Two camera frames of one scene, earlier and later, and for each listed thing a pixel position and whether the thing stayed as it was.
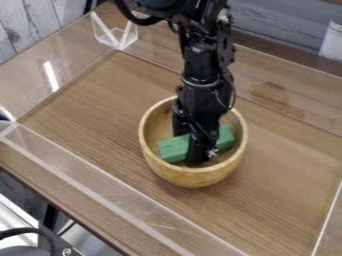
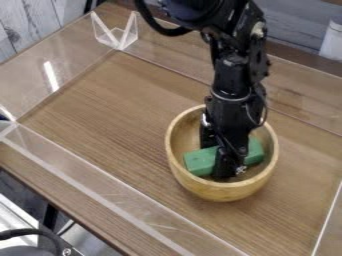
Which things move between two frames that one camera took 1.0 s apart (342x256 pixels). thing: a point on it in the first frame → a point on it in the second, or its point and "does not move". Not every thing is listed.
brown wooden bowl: x=219 y=168 → x=183 y=138
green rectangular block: x=174 y=147 → x=201 y=160
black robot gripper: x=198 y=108 → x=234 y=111
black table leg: x=51 y=217 does not move
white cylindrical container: x=332 y=45 does not move
